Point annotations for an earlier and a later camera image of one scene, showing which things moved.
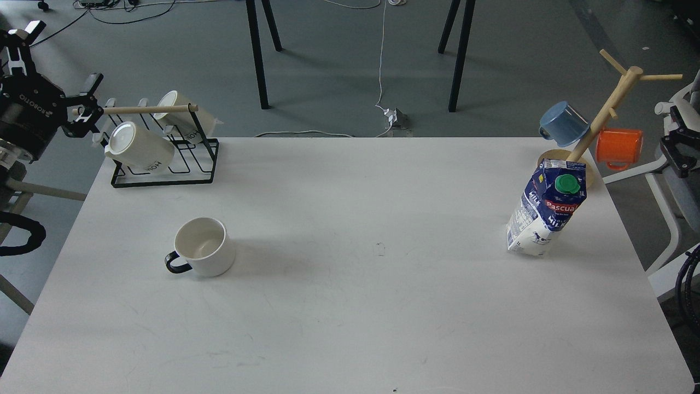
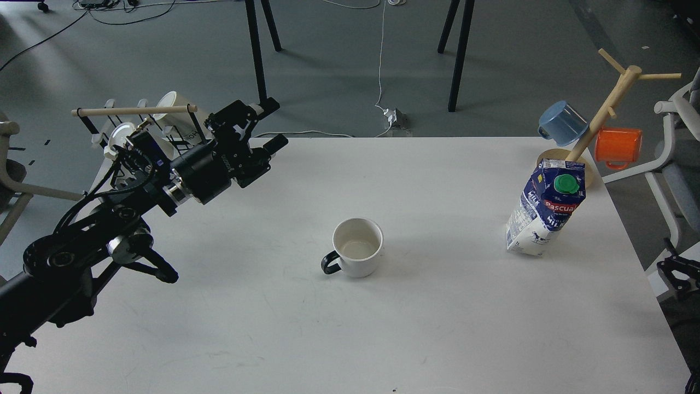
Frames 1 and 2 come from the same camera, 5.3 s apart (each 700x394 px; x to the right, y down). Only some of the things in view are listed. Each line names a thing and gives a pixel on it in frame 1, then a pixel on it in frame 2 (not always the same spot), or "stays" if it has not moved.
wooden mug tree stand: [631, 76] stays
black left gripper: [32, 109] → [208, 169]
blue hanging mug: [563, 123] stays
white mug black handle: [204, 245] → [359, 243]
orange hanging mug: [618, 148] stays
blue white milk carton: [549, 201] stays
